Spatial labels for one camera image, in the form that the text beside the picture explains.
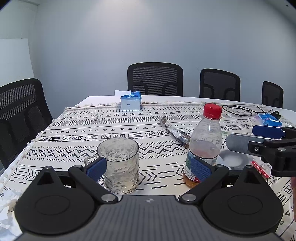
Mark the blue tissue box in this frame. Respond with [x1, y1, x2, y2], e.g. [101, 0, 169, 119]
[114, 90, 142, 111]

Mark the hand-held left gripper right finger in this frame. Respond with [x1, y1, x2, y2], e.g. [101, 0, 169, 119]
[179, 157, 267, 205]

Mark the black cable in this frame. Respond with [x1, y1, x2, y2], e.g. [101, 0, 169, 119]
[222, 105, 273, 117]

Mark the blue plastic packet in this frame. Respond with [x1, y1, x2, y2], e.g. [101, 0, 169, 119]
[254, 113, 283, 127]

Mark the white wall board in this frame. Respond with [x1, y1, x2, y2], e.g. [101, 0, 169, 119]
[0, 38, 36, 87]

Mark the patterned white tablecloth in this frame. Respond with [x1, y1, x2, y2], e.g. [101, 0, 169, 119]
[0, 95, 296, 241]

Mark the red bottle cap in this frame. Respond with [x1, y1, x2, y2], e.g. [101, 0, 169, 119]
[203, 103, 223, 120]

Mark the black mesh office chair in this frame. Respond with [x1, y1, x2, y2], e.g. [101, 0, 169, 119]
[262, 81, 284, 108]
[199, 68, 241, 102]
[0, 78, 53, 171]
[127, 62, 184, 97]

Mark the clear plastic bottle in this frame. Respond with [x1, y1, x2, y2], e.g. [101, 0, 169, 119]
[183, 103, 223, 188]

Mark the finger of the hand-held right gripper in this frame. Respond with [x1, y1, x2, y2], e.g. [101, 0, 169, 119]
[226, 133, 296, 177]
[252, 125, 296, 141]

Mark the silver snack wrapper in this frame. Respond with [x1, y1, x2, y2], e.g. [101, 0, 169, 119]
[158, 116, 192, 148]

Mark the white round dish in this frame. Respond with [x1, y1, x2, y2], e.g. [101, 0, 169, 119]
[217, 149, 250, 170]

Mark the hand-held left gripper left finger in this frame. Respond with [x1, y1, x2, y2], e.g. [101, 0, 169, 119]
[37, 156, 119, 205]

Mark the clear glass cup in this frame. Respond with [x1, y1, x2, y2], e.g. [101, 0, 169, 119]
[84, 137, 139, 194]

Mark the red label card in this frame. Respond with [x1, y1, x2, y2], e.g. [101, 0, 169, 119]
[251, 160, 271, 178]

